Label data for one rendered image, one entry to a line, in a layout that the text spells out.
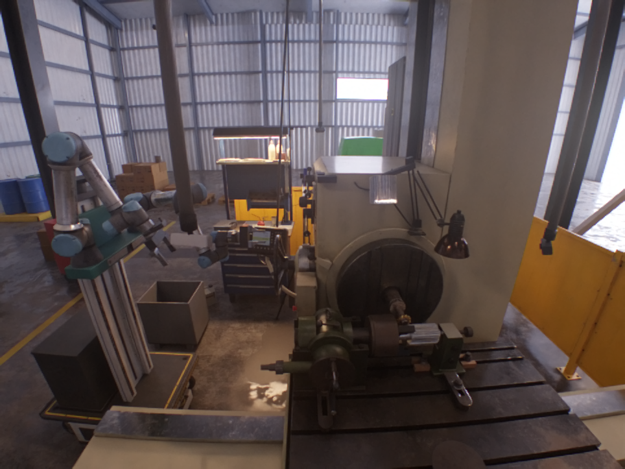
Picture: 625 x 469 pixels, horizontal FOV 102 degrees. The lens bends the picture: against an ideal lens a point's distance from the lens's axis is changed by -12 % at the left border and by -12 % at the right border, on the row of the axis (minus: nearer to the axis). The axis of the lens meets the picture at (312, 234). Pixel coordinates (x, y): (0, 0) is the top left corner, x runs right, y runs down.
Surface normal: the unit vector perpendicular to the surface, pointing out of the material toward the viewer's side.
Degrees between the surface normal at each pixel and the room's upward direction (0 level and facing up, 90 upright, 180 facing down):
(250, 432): 0
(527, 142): 90
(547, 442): 0
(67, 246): 97
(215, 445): 0
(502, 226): 90
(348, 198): 90
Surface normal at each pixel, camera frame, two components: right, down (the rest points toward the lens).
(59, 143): 0.42, 0.20
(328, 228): 0.02, 0.36
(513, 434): 0.00, -0.93
